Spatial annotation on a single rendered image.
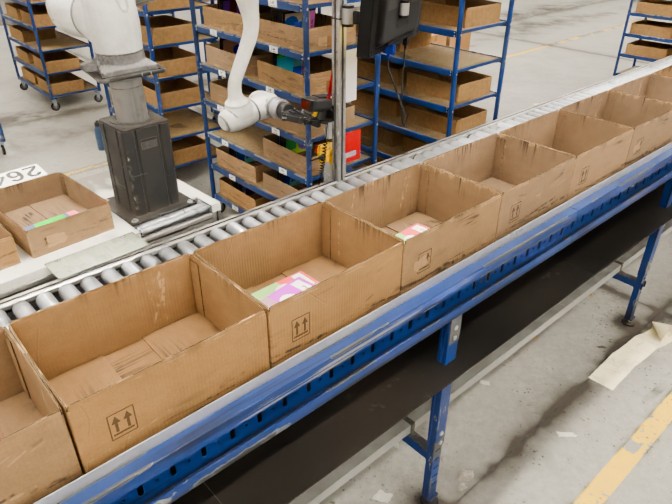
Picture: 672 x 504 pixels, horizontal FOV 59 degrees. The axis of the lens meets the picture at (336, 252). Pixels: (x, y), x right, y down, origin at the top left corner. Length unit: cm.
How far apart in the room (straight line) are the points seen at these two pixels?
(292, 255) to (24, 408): 71
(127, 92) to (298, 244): 88
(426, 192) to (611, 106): 118
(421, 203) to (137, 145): 97
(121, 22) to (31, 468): 139
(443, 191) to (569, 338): 135
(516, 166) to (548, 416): 100
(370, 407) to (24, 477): 82
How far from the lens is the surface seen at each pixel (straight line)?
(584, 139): 243
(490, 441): 239
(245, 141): 347
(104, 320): 135
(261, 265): 151
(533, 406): 256
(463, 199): 176
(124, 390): 108
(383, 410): 156
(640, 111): 276
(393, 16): 227
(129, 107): 216
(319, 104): 229
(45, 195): 248
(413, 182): 183
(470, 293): 167
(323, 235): 160
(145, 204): 222
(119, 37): 208
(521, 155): 209
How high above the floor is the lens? 174
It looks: 31 degrees down
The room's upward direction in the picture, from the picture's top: straight up
